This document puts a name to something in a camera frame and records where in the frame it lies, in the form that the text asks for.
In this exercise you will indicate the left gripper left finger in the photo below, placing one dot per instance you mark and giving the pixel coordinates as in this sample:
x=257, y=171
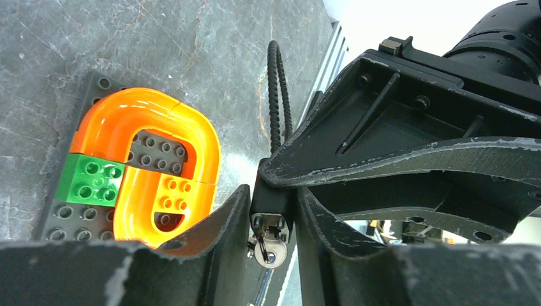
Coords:
x=205, y=265

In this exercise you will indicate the silver key with ring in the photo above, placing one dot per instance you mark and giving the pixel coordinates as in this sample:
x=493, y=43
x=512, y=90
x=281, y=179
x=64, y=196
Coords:
x=268, y=248

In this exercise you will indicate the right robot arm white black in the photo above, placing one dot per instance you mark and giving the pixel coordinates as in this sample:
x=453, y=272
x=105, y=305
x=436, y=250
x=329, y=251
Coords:
x=449, y=141

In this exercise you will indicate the green toy brick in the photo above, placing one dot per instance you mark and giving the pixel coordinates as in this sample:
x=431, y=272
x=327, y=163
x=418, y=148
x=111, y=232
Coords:
x=89, y=180

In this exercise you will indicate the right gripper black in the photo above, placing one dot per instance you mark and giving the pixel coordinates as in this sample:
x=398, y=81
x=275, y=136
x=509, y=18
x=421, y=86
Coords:
x=451, y=142

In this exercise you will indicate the grey toy baseplate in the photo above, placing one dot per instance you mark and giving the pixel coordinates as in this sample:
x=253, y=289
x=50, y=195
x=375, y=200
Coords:
x=148, y=151

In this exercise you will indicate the orange ring toy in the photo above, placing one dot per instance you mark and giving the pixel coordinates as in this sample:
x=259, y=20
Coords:
x=153, y=207

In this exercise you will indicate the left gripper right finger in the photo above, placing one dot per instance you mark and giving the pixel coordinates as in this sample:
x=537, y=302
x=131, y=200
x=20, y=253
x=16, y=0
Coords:
x=340, y=266

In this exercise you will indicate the black cable loop lock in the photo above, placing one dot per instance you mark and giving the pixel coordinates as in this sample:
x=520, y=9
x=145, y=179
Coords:
x=271, y=213

